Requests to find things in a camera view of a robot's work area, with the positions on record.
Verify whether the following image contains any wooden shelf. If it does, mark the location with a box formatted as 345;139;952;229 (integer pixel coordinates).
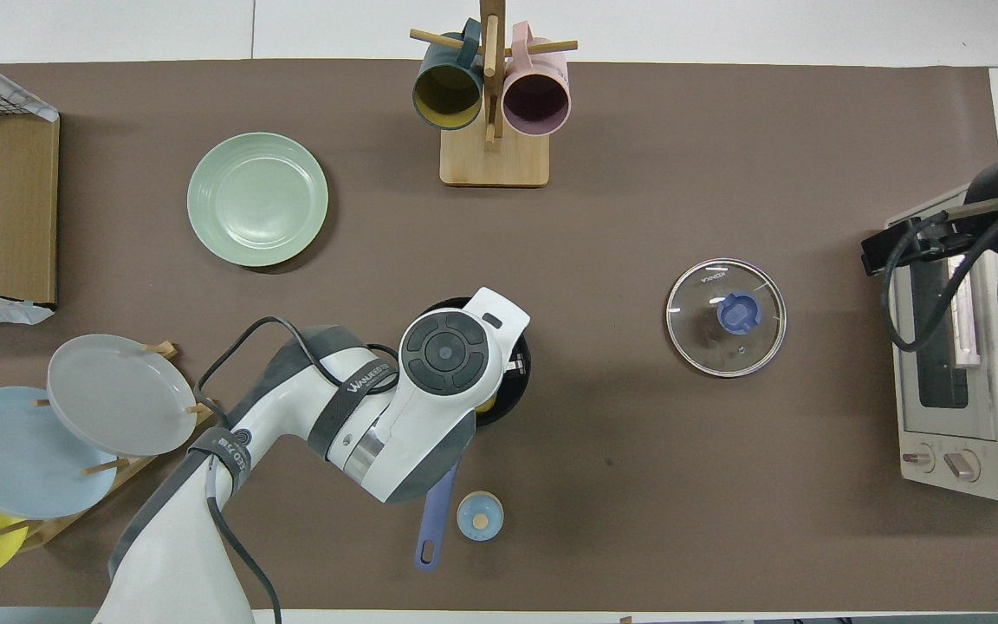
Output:
0;65;61;309

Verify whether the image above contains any wooden plate rack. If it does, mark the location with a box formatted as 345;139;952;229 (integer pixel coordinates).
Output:
0;341;220;553

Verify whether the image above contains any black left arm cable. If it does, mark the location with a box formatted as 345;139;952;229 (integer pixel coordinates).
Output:
194;315;400;624

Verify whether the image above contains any beige toaster oven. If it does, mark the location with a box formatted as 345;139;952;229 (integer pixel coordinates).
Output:
885;186;998;504

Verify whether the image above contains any brown table mat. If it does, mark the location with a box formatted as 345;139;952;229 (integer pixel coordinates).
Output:
0;59;998;612

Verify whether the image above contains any glass lid with purple knob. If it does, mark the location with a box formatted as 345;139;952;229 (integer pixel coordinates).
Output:
666;258;787;379

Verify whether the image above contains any wooden mug tree stand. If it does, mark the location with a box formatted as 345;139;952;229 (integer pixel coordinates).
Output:
410;0;579;188

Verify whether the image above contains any grey plate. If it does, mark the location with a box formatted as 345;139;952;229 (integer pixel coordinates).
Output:
47;334;198;458

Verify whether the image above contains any light green plate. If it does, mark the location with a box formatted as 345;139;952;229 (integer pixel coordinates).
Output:
187;132;329;268

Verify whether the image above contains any dark saucepan with purple handle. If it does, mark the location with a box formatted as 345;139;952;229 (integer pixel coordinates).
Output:
415;297;533;573

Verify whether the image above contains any pink mug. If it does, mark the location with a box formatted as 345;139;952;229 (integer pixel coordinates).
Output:
502;22;572;138

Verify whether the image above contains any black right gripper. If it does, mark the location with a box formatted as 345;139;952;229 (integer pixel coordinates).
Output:
861;198;998;278

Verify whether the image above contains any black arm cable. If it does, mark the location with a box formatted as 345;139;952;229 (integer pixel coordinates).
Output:
880;186;998;352
194;315;400;624

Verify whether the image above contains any black wire basket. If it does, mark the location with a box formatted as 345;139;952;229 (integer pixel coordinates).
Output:
0;68;60;122

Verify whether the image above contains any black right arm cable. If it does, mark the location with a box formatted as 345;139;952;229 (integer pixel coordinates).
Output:
880;186;998;352

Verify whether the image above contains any dark teal mug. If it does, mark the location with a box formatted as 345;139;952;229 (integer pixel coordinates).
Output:
412;19;487;131

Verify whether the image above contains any light blue plate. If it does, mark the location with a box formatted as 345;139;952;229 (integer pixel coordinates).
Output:
0;386;119;520

